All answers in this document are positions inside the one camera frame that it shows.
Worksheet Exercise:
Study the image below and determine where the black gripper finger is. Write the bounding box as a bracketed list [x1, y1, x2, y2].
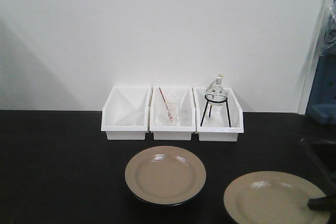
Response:
[307, 194, 336, 211]

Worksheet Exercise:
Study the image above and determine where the beige plate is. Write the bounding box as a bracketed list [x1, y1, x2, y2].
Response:
[124, 146, 207, 190]
[223, 171, 331, 223]

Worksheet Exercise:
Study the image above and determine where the black sink basin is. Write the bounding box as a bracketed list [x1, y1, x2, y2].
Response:
[300, 137, 335, 184]

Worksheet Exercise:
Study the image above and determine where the grey pegboard drying rack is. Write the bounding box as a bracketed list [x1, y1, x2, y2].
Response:
[306, 3, 335, 124]

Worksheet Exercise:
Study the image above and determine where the white bin right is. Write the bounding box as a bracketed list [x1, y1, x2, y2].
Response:
[193, 87, 244, 142]

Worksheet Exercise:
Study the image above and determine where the white bin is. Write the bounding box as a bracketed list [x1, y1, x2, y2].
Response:
[101, 86, 151, 140]
[193, 87, 244, 142]
[150, 87, 196, 141]

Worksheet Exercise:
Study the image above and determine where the black tripod stand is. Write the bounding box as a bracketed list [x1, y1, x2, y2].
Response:
[200, 94, 232, 127]

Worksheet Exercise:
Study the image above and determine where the glass flask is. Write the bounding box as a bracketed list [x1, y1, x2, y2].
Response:
[205, 74, 227, 106]

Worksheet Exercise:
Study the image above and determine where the glass beaker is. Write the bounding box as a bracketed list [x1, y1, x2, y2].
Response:
[165, 94, 180, 126]

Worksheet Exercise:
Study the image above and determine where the white bin middle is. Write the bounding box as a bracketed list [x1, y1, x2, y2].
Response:
[150, 87, 196, 141]

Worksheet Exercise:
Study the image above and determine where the red white stirring rod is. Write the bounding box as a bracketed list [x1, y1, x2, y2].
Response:
[159, 87, 173, 121]

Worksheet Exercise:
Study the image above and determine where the white bin left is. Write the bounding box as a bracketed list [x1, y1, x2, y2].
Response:
[101, 86, 151, 140]

